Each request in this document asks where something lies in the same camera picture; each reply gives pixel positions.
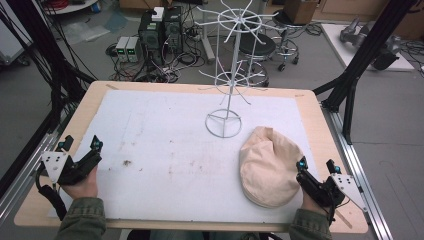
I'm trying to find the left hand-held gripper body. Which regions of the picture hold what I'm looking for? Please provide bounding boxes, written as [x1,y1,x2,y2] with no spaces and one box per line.
[41,150,103,187]

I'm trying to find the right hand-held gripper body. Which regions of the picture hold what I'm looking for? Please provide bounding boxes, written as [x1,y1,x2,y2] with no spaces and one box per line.
[295,171,370,213]

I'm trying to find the beige cap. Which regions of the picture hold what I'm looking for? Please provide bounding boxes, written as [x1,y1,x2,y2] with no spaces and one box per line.
[238,125,305,210]

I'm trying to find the person's right hand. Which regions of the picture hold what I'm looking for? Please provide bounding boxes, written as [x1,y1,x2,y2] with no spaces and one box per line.
[301,189,330,217]

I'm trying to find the person's left hand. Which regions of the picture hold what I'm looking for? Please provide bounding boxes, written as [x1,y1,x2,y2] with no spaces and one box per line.
[61,166,99,201]

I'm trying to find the thin wooden stick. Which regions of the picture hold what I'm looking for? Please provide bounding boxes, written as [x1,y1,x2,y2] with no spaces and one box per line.
[334,209,354,230]

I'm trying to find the white table mat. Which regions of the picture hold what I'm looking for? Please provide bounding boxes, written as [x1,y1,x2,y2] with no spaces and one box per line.
[47,89,322,225]

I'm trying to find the white power supply box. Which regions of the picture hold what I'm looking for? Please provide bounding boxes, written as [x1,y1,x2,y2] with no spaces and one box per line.
[114,36,130,63]
[126,36,143,64]

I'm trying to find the grey equipment case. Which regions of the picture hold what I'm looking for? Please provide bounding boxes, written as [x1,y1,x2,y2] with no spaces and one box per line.
[0,19,32,67]

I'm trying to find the clear plastic sheet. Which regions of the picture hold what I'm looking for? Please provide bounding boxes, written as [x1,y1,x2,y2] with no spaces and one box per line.
[62,20,112,46]

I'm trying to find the black computer tower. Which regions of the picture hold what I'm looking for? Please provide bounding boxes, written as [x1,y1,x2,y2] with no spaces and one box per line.
[137,9,165,67]
[162,5,185,57]

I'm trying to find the chrome swivel stool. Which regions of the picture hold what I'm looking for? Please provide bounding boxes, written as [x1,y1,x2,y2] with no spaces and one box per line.
[271,9,302,73]

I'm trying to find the white floor board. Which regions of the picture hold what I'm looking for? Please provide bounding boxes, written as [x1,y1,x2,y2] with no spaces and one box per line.
[320,22,416,73]

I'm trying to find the black round stool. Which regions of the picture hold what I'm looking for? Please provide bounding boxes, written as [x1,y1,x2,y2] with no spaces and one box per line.
[237,31,278,88]

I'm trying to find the grey robot part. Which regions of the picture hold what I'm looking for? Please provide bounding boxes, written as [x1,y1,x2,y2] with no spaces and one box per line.
[339,16,402,71]

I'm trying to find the round white table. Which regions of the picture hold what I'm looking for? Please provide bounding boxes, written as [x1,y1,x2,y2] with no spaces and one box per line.
[42,0,101,16]

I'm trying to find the small white box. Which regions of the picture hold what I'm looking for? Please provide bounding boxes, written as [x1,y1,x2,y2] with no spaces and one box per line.
[151,6,165,23]

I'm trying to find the cardboard box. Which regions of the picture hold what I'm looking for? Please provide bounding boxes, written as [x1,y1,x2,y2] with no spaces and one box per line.
[282,0,320,26]

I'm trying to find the aluminium rail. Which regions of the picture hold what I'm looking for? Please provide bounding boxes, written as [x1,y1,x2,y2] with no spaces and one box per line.
[0,129,69,224]
[320,102,395,240]

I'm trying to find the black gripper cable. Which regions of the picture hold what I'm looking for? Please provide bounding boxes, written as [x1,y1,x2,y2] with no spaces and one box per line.
[327,199,351,228]
[34,162,68,222]

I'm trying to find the black metal frame post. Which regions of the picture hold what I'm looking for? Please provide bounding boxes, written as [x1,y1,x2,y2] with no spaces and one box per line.
[0,0,98,198]
[312,0,422,146]

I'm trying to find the tangle of floor cables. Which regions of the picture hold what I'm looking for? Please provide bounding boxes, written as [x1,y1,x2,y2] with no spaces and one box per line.
[105,19,218,84]

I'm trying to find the white wire display rack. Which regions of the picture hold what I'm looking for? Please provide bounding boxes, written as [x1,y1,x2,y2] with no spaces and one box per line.
[194,0,288,139]

